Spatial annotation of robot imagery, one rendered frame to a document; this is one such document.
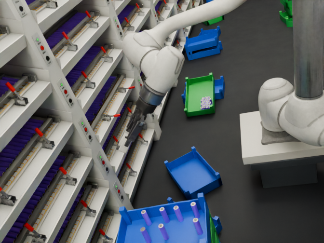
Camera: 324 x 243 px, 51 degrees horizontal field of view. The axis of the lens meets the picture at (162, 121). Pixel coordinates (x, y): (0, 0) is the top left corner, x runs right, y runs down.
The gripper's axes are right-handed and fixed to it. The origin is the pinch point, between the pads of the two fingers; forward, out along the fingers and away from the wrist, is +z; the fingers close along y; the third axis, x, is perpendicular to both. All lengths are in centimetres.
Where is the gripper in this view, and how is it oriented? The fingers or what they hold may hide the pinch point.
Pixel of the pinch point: (125, 142)
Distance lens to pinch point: 135.3
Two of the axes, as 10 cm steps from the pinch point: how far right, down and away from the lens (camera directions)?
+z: -4.7, 8.0, 3.7
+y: -1.3, -4.8, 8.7
